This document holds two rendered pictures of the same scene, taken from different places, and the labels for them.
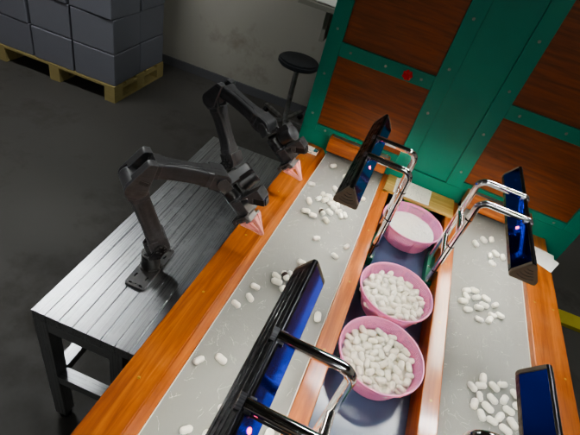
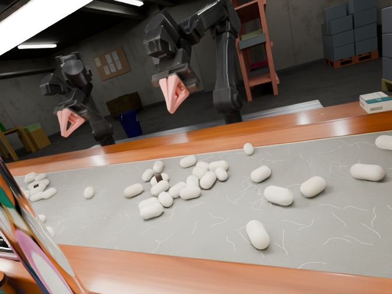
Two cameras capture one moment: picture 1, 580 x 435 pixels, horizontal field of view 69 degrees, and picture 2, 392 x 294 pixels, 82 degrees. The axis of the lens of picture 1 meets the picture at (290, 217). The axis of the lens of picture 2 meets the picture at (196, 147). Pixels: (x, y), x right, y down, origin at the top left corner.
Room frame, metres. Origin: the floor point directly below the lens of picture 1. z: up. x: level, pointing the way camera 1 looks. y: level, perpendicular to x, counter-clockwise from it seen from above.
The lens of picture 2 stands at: (1.61, -0.47, 0.93)
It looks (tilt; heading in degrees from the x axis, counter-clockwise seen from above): 19 degrees down; 108
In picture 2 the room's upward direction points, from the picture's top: 18 degrees counter-clockwise
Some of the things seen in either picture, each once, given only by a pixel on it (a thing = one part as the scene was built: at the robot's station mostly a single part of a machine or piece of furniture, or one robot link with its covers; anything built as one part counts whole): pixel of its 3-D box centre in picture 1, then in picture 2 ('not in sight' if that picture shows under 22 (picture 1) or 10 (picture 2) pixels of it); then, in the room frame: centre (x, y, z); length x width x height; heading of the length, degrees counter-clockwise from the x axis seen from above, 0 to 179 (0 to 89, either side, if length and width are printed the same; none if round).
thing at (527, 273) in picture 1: (520, 215); not in sight; (1.29, -0.75, 1.08); 0.62 x 0.08 x 0.07; 170
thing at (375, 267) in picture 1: (391, 298); not in sight; (1.07, -0.43, 0.72); 0.27 x 0.27 x 0.10
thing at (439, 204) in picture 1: (419, 195); not in sight; (1.72, -0.55, 0.77); 0.33 x 0.15 x 0.01; 80
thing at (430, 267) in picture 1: (472, 242); not in sight; (1.30, -0.67, 0.90); 0.20 x 0.19 x 0.45; 170
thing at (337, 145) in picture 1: (357, 153); not in sight; (1.83, -0.22, 0.83); 0.30 x 0.06 x 0.07; 80
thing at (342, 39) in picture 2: not in sight; (346, 32); (3.77, 5.60, 0.60); 1.15 x 0.77 x 1.19; 83
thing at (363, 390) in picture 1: (376, 361); not in sight; (0.80, -0.38, 0.72); 0.27 x 0.27 x 0.10
